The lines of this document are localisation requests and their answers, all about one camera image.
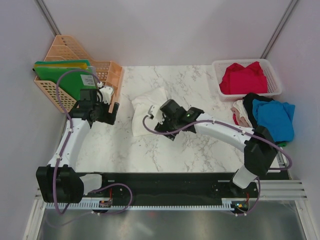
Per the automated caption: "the white t shirt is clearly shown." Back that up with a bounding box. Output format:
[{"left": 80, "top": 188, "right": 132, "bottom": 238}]
[{"left": 131, "top": 87, "right": 169, "bottom": 137}]

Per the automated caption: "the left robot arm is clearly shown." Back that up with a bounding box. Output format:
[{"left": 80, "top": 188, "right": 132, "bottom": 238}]
[{"left": 36, "top": 86, "right": 119, "bottom": 204}]

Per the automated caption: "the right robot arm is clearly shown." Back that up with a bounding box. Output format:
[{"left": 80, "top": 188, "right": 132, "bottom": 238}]
[{"left": 148, "top": 99, "right": 278, "bottom": 197}]

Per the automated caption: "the peach plastic file organizer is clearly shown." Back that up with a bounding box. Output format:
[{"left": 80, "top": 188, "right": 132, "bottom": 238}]
[{"left": 32, "top": 35, "right": 124, "bottom": 113}]

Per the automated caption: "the green file folder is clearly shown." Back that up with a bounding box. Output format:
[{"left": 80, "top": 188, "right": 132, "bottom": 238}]
[{"left": 34, "top": 59, "right": 100, "bottom": 102}]

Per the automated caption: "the red t shirt on table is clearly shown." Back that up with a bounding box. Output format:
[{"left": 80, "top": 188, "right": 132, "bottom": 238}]
[{"left": 232, "top": 113, "right": 241, "bottom": 126}]

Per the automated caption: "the beige pink t shirt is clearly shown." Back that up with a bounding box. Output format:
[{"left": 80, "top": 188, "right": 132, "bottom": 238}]
[{"left": 230, "top": 100, "right": 253, "bottom": 128}]

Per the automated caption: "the red t shirt in basket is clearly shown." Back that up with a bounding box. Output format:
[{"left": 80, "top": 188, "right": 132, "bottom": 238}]
[{"left": 219, "top": 61, "right": 268, "bottom": 95}]

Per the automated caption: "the black t shirt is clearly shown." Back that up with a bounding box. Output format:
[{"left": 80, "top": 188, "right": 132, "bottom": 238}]
[{"left": 243, "top": 92, "right": 274, "bottom": 129}]

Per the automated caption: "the blue t shirt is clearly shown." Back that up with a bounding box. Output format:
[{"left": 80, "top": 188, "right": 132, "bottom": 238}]
[{"left": 252, "top": 99, "right": 296, "bottom": 142}]

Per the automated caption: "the white plastic basket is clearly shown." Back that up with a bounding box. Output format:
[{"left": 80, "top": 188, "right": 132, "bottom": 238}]
[{"left": 208, "top": 58, "right": 282, "bottom": 102}]

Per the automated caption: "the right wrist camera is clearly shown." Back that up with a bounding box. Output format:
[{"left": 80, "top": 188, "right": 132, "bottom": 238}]
[{"left": 147, "top": 105, "right": 165, "bottom": 124}]

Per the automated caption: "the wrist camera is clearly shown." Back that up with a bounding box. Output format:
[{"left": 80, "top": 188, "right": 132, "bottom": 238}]
[
  {"left": 97, "top": 86, "right": 115, "bottom": 105},
  {"left": 147, "top": 105, "right": 165, "bottom": 124}
]

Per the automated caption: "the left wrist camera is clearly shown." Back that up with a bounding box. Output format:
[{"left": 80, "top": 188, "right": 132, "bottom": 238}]
[{"left": 97, "top": 86, "right": 115, "bottom": 105}]

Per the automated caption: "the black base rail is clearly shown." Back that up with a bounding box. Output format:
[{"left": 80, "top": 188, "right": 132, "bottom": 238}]
[{"left": 79, "top": 171, "right": 291, "bottom": 206}]

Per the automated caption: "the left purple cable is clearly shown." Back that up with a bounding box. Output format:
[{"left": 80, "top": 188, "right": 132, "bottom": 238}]
[{"left": 52, "top": 69, "right": 133, "bottom": 228}]

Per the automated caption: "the white slotted cable duct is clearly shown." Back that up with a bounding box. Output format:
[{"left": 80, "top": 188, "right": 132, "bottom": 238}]
[{"left": 46, "top": 197, "right": 251, "bottom": 211}]

